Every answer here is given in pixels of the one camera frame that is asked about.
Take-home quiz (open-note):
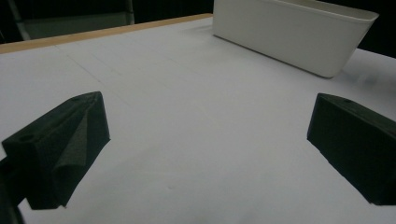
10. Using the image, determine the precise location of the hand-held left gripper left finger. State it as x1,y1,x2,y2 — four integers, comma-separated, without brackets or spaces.
1,91,112,210

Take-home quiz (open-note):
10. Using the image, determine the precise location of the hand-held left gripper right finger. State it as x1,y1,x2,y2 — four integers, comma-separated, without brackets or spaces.
306,91,396,206

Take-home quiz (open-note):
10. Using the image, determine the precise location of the white plastic bin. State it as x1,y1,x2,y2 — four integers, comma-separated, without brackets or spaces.
212,0,380,79

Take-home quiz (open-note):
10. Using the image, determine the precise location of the white table mat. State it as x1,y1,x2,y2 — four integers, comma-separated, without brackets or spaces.
0,16,396,224

